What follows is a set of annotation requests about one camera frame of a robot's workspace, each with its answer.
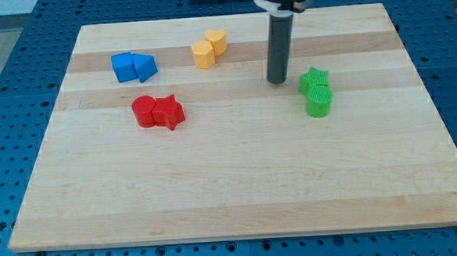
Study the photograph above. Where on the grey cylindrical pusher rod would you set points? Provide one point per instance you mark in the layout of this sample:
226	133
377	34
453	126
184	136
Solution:
279	35

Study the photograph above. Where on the light wooden board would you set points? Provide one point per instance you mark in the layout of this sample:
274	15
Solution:
247	162

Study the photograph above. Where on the yellow heart block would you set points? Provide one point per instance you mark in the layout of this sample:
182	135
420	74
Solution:
218	39

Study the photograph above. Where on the green star block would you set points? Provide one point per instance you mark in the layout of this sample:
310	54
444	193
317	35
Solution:
312	78

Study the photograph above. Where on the green cylinder block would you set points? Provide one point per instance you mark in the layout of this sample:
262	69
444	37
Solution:
318	101

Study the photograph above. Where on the yellow hexagon block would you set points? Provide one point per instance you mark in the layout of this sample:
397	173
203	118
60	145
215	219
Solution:
203	54

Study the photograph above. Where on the red star block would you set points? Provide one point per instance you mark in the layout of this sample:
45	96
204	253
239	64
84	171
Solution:
168	112

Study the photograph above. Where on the blue triangle block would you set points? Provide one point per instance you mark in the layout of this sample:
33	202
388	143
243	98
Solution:
145	66

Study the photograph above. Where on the red cylinder block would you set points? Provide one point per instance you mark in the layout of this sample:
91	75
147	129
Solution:
143	108

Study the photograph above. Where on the blue cube block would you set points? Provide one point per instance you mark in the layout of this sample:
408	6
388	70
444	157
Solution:
123	67

